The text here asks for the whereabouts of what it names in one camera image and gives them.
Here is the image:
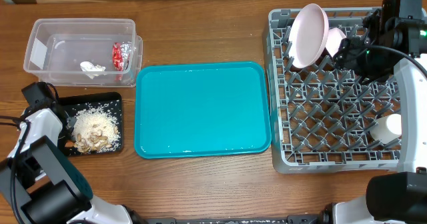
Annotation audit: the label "red foil wrapper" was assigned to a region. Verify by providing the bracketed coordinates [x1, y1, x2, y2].
[112, 42, 133, 71]

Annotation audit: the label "pink plate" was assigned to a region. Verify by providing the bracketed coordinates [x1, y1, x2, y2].
[288, 3, 329, 69]

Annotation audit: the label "rice and food scraps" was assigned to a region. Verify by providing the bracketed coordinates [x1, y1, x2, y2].
[72, 105, 121, 154]

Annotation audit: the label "white tissue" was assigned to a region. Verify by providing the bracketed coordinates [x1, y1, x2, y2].
[80, 61, 105, 79]

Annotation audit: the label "pink bowl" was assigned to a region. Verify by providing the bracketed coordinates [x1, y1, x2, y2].
[326, 27, 346, 57]

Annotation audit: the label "orange carrot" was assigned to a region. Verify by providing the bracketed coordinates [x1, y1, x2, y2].
[65, 141, 74, 148]

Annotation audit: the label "small white cup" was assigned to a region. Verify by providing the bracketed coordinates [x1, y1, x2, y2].
[370, 114, 402, 144]

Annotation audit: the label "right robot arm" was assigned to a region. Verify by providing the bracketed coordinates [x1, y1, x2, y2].
[318, 0, 426, 223]

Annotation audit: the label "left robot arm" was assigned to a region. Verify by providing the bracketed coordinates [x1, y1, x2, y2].
[1, 82, 144, 224]

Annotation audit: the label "grey dishwasher rack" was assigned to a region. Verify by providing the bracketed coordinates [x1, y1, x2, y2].
[264, 9, 401, 174]

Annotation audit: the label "teal serving tray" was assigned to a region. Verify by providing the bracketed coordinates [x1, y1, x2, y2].
[134, 61, 272, 159]

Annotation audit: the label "black tray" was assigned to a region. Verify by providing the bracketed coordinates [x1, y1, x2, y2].
[59, 92, 123, 156]

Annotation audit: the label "clear plastic bin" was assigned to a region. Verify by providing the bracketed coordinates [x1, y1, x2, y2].
[23, 18, 143, 87]

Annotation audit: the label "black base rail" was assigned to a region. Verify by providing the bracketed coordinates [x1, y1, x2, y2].
[142, 215, 318, 224]

